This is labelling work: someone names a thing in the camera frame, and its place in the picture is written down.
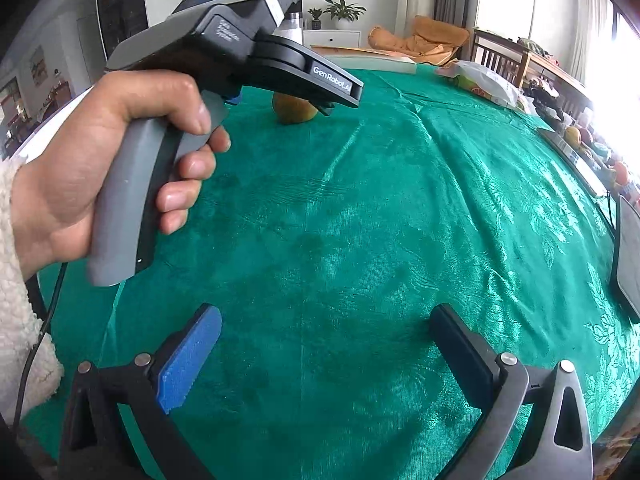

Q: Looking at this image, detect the pile of colourful produce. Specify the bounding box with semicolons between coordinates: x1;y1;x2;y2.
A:
520;80;640;201

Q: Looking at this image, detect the white plastic bag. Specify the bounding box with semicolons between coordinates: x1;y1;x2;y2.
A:
435;60;523;107

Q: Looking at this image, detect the black cable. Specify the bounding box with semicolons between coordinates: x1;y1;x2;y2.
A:
12;260;69;427

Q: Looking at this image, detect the wooden bench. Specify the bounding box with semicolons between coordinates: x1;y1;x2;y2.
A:
471;29;596;121

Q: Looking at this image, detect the person's left forearm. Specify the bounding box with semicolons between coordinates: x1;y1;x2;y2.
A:
0;159;65;417

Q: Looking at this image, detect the green tablecloth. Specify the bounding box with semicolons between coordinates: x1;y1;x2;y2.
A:
27;67;640;480

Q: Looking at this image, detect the dark display cabinet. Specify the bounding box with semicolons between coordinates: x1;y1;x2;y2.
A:
95;0;150;46

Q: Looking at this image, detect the black tablet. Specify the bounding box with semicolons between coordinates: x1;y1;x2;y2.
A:
610;195;640;323

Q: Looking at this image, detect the framed wall picture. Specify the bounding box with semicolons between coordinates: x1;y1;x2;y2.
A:
29;45;48;85

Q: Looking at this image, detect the person's left hand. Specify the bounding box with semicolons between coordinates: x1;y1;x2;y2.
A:
10;69;232;281

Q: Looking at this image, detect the white low cabinet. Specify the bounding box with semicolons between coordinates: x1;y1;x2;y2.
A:
303;29;362;50

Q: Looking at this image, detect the green potted plant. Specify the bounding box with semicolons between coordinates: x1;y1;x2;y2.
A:
322;0;367;30

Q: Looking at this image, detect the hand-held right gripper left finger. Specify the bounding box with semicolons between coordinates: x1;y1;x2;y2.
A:
60;304;223;480

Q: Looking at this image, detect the yellow-green pear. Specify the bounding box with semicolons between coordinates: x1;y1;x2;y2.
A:
272;92;319;125

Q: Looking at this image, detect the clear container with black lid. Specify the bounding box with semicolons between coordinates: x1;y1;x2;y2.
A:
280;11;305;47

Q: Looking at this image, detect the flat white box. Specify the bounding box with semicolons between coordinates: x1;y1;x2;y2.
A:
311;45;418;75

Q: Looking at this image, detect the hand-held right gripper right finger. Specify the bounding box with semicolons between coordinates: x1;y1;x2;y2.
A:
429;303;593;480

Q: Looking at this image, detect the white panel board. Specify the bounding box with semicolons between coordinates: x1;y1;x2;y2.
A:
0;85;96;166

